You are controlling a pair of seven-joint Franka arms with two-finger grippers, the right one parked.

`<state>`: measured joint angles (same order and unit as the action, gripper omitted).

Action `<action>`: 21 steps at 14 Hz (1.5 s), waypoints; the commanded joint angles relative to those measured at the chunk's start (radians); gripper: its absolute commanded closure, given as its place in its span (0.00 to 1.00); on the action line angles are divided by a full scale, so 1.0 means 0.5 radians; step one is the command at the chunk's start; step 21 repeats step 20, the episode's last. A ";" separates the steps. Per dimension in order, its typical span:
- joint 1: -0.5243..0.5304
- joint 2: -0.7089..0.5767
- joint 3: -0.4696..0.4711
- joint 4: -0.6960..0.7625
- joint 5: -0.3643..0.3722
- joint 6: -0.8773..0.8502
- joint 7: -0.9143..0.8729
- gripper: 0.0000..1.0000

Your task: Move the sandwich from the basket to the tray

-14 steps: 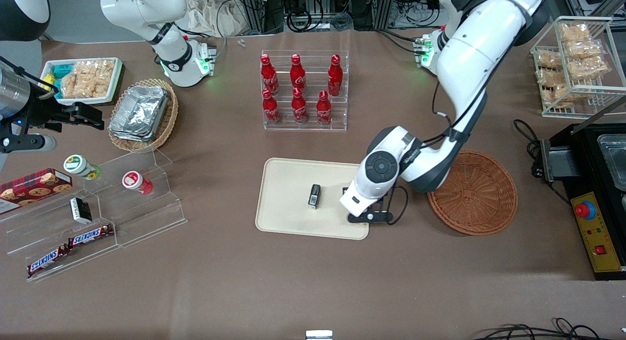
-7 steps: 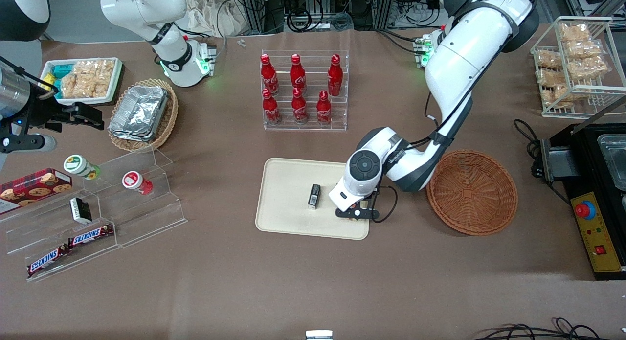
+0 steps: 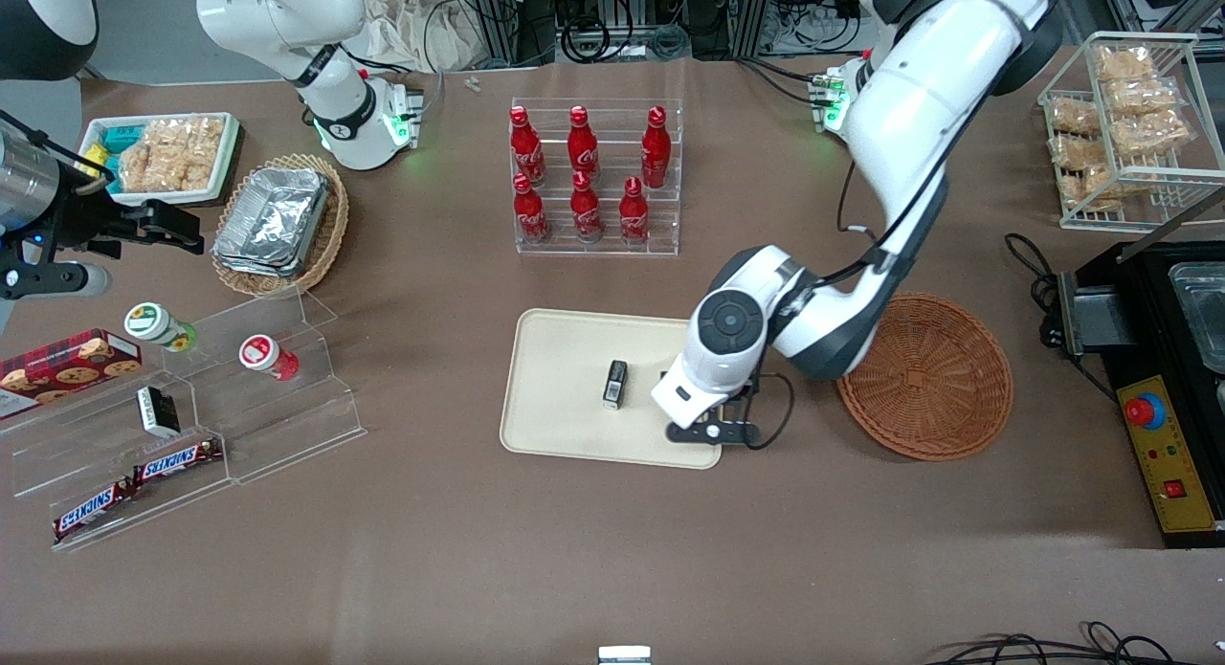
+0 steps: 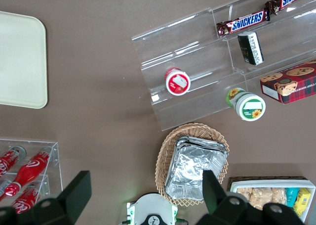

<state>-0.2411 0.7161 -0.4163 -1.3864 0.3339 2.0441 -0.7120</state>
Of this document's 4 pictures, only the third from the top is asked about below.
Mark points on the yellow emergency stop box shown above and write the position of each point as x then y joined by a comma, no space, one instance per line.
1172,464

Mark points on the clear acrylic bottle rack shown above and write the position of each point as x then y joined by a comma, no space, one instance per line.
598,249

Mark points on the light oval wicker basket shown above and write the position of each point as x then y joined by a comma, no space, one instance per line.
330,234

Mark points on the white plastic snack tray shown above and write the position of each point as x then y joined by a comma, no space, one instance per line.
228,158

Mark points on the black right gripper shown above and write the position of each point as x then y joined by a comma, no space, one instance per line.
88,221

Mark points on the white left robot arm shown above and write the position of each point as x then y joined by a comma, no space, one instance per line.
909,100

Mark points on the clear acrylic stepped shelf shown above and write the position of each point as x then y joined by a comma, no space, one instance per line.
287,426

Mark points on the clear fried snack packet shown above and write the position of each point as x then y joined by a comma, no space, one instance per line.
1086,188
1153,134
1074,117
1144,96
1124,64
1077,151

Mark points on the small black box white side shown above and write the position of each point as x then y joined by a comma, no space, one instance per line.
158,411

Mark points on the red cola bottle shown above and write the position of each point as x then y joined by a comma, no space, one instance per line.
582,148
585,213
656,153
526,148
634,217
530,215

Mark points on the red lidded yogurt cup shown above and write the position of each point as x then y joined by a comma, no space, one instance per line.
265,355

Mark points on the beige cloth bag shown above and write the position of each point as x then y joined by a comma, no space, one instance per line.
412,29

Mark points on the yellow snack packet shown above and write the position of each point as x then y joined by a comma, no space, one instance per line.
96,163

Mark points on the silver foil tray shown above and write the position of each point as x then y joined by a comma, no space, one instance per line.
273,215
258,269

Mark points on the small black box white label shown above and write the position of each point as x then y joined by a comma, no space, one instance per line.
615,386

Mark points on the green lidded yogurt cup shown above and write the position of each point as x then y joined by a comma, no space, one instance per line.
153,325

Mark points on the red cookie box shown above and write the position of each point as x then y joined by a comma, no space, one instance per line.
67,368

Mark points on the teal snack box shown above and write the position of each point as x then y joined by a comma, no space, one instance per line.
122,137

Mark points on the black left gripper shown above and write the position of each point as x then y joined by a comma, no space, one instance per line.
663,374

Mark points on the black countertop appliance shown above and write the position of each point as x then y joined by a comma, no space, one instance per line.
1148,340

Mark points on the beige rectangular tray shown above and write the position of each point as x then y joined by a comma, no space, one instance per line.
565,397

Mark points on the brown round wicker basket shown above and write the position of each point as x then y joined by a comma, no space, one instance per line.
933,387

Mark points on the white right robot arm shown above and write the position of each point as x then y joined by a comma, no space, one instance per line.
287,14

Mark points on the clear rice cracker packet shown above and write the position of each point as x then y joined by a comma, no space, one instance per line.
136,167
184,172
187,134

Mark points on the steel pan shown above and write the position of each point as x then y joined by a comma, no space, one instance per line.
1201,311

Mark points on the brown snickers bar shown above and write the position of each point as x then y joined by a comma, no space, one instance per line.
91,510
177,461

